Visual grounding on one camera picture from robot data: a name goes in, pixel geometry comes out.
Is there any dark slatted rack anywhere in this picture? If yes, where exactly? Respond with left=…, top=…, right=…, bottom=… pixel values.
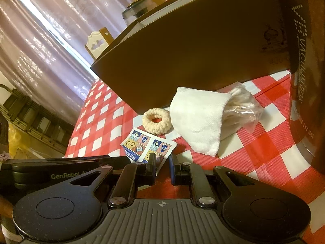
left=0, top=84, right=75, bottom=154

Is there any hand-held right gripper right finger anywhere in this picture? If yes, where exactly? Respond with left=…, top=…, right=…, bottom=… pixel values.
left=169, top=155, right=258, bottom=207

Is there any red white checkered tablecloth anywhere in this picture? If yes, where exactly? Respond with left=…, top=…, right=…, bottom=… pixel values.
left=65, top=70, right=325, bottom=244

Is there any yellow bag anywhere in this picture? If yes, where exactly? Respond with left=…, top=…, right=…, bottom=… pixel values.
left=8, top=124, right=35, bottom=159

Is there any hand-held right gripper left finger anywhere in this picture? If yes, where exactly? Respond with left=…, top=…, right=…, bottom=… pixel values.
left=70, top=154, right=158, bottom=208

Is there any glass jar with teal lid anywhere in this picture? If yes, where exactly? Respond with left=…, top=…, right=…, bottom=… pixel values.
left=122, top=0, right=152, bottom=27

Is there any brown box with white inside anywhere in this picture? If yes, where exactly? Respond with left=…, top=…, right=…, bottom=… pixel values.
left=91, top=0, right=295, bottom=115

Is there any white folded cloth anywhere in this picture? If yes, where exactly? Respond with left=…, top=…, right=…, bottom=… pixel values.
left=170, top=87, right=233, bottom=156

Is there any printed paper packet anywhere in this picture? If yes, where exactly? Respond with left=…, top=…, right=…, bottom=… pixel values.
left=122, top=130, right=178, bottom=177

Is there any brown metal canister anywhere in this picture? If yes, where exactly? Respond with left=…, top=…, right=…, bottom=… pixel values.
left=275, top=0, right=325, bottom=176

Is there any cream rope ring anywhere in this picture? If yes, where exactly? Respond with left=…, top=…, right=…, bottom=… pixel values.
left=142, top=108, right=174, bottom=135

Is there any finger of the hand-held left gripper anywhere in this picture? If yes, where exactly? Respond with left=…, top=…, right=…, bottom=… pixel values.
left=98, top=156, right=135, bottom=169

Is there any plastic bag of cotton swabs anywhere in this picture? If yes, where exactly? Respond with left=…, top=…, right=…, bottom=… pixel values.
left=218, top=81, right=263, bottom=133

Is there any sheer patterned curtain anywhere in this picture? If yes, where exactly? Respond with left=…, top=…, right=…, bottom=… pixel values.
left=0, top=0, right=143, bottom=116

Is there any white and wooden chair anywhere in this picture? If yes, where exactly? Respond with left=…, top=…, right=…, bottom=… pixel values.
left=85, top=27, right=114, bottom=59

